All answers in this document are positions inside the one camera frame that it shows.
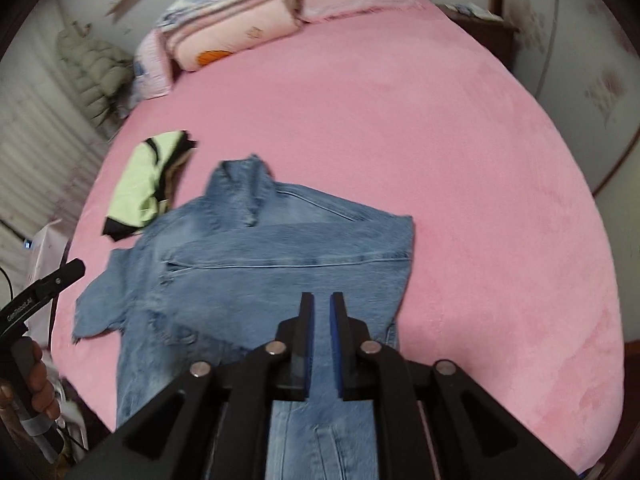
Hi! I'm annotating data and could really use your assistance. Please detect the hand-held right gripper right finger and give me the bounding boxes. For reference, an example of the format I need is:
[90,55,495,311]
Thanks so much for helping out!
[329,292,581,480]

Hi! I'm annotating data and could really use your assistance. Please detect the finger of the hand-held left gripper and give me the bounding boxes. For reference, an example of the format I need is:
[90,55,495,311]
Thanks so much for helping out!
[25,259,87,307]

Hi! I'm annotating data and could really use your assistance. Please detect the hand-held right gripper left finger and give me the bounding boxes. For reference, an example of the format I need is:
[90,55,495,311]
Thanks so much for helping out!
[65,292,316,480]

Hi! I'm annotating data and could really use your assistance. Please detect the blue denim jacket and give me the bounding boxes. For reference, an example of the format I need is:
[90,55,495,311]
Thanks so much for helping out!
[75,154,416,480]

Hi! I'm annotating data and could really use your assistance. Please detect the folded green and black clothes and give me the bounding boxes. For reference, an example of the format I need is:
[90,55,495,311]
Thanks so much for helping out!
[102,130,201,241]

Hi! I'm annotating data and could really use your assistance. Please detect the person's left hand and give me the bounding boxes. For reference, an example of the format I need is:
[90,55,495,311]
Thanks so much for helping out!
[0,340,61,421]

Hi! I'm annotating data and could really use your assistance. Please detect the white box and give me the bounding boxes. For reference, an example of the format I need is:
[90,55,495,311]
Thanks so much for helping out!
[25,220,76,351]

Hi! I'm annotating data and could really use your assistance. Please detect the white curtain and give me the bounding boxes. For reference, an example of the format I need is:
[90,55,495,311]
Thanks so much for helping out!
[0,0,108,271]

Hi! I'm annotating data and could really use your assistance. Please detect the grey-green puffer jacket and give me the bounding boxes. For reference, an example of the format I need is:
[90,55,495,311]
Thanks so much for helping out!
[54,27,136,131]

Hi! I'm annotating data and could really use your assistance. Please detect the pink bed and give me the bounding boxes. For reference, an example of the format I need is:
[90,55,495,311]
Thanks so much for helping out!
[47,0,626,476]

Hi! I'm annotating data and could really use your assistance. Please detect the pink cartoon print pillow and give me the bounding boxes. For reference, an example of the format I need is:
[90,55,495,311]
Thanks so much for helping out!
[131,27,176,106]

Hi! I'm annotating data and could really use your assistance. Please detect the folded pink printed quilt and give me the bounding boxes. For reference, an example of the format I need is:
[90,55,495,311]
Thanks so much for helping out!
[155,0,306,73]

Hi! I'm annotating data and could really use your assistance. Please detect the dark wooden nightstand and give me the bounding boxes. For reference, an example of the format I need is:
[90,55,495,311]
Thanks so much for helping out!
[440,2,518,73]

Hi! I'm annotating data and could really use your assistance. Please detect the papers on nightstand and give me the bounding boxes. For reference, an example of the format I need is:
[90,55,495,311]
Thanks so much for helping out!
[442,2,503,21]

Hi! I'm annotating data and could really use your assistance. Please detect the white floral wardrobe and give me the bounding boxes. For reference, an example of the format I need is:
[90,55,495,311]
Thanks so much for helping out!
[492,0,640,196]

